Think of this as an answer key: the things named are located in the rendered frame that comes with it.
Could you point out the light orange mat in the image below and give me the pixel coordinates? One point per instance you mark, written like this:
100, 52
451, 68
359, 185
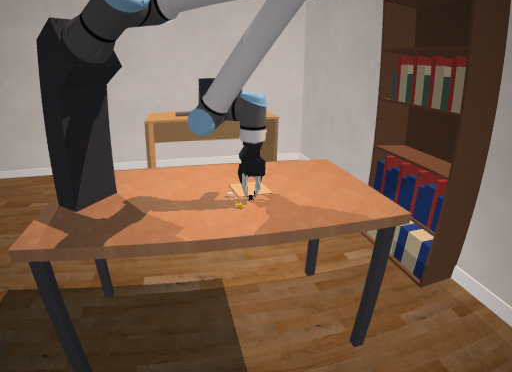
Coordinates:
237, 188

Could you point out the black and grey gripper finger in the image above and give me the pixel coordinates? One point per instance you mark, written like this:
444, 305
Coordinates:
257, 187
243, 180

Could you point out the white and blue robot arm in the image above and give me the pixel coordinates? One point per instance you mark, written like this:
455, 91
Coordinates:
91, 36

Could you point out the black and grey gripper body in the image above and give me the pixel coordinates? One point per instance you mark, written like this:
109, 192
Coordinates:
250, 166

